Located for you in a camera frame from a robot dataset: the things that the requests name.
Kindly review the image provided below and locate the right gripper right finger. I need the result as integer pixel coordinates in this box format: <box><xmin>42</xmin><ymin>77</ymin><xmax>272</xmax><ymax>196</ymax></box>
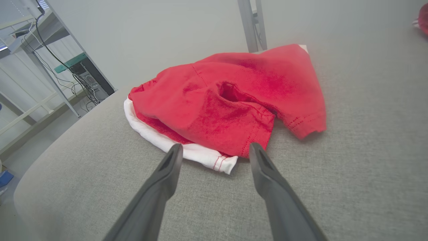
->
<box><xmin>249</xmin><ymin>142</ymin><xmax>329</xmax><ymax>241</ymax></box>

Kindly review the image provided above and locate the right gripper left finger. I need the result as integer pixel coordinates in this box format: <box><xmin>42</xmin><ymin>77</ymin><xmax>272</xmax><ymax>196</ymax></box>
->
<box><xmin>102</xmin><ymin>143</ymin><xmax>184</xmax><ymax>241</ymax></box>

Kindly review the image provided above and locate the red white striped shirt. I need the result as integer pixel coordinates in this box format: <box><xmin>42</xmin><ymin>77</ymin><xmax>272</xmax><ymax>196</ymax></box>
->
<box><xmin>412</xmin><ymin>3</ymin><xmax>428</xmax><ymax>36</ymax></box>

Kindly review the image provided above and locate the black computer tower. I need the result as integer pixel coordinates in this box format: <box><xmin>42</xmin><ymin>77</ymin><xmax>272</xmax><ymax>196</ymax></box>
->
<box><xmin>69</xmin><ymin>55</ymin><xmax>116</xmax><ymax>101</ymax></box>

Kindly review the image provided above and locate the blue floor item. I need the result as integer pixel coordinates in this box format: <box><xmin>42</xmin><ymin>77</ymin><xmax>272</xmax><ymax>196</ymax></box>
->
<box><xmin>0</xmin><ymin>170</ymin><xmax>14</xmax><ymax>188</ymax></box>

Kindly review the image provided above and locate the teal plastic strip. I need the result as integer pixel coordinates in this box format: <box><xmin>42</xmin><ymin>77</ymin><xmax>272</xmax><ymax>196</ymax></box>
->
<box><xmin>53</xmin><ymin>52</ymin><xmax>88</xmax><ymax>74</ymax></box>

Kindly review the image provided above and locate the grey metal desk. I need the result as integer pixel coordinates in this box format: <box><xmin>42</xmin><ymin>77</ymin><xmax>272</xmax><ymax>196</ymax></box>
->
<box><xmin>0</xmin><ymin>0</ymin><xmax>117</xmax><ymax>161</ymax></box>

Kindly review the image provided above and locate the black cable bundle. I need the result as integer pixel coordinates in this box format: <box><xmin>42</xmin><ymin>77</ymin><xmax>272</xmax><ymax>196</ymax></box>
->
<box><xmin>20</xmin><ymin>0</ymin><xmax>104</xmax><ymax>112</ymax></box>

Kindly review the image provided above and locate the grey aluminium frame post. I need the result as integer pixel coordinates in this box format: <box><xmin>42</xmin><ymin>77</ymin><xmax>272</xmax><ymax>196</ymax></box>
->
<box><xmin>237</xmin><ymin>0</ymin><xmax>268</xmax><ymax>53</ymax></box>

